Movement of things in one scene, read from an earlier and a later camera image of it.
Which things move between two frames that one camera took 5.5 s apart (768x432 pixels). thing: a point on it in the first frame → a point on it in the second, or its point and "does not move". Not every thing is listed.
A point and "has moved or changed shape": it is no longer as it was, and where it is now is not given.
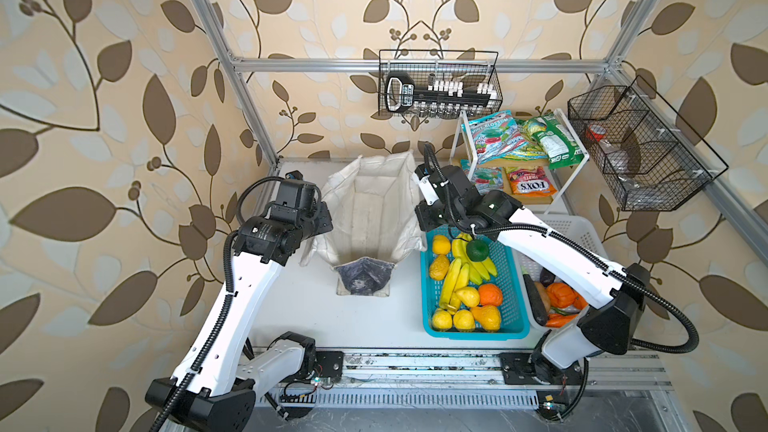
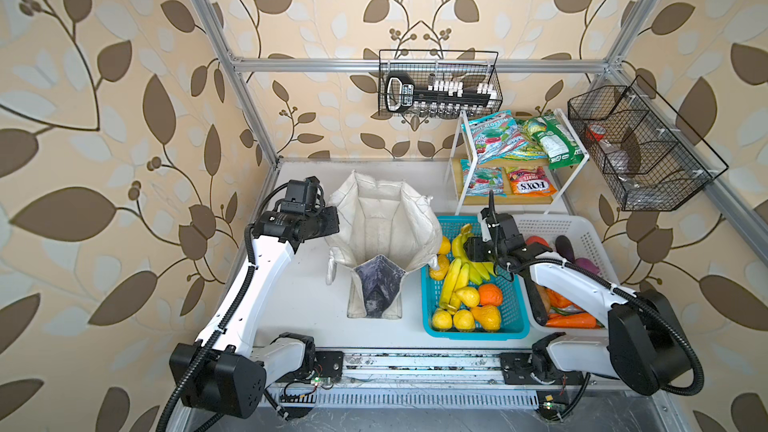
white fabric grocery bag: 373,204 has moved or changed shape
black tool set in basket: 441,98 does not move
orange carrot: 555,320 does not move
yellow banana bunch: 461,269 does not move
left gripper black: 324,223 does not move
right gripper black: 422,210 → 473,246
